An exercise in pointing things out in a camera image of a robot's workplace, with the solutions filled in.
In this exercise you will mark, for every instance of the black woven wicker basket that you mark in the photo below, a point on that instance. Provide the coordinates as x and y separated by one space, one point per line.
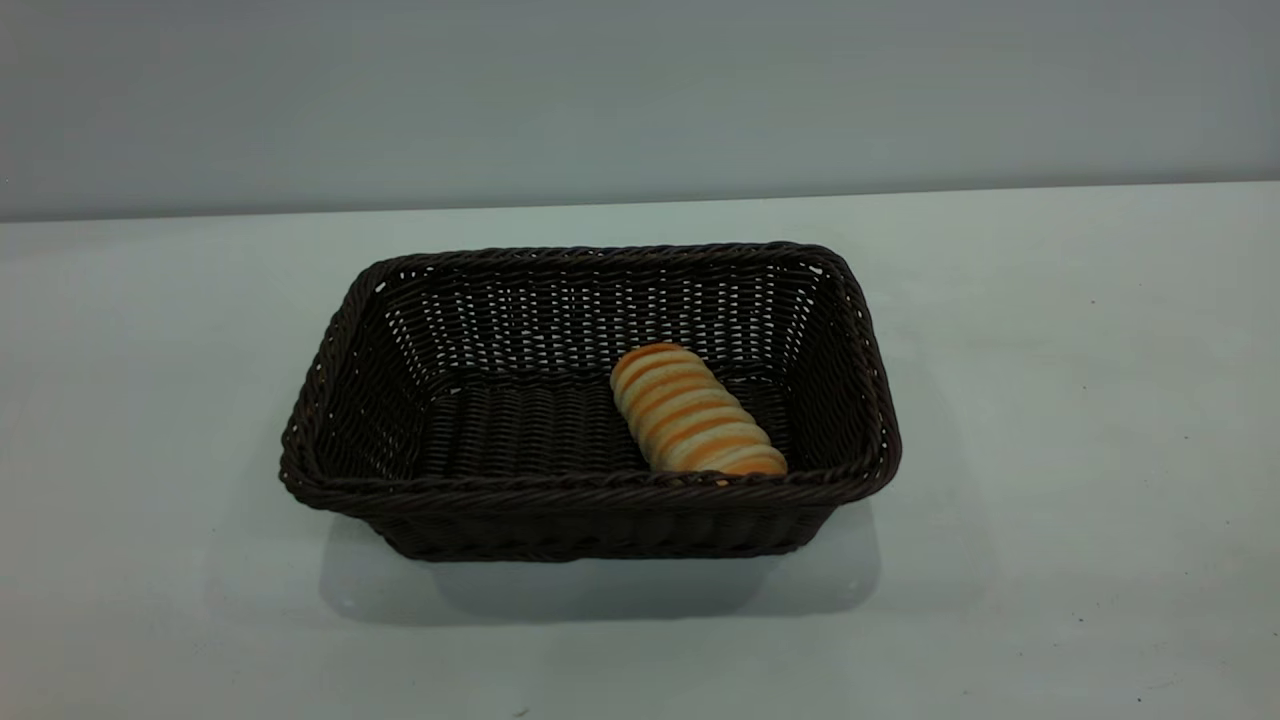
500 430

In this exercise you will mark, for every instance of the striped orange bread roll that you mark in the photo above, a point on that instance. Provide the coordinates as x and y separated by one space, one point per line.
690 410

